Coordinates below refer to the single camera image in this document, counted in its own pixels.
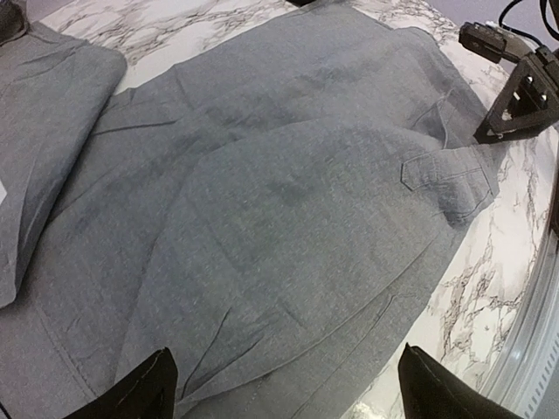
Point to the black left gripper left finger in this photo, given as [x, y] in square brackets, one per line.
[148, 391]

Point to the grey garment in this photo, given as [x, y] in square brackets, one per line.
[276, 211]

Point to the black t-shirt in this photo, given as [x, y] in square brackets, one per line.
[300, 3]

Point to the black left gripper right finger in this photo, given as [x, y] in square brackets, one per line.
[430, 391]

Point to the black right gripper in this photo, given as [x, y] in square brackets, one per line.
[522, 108]

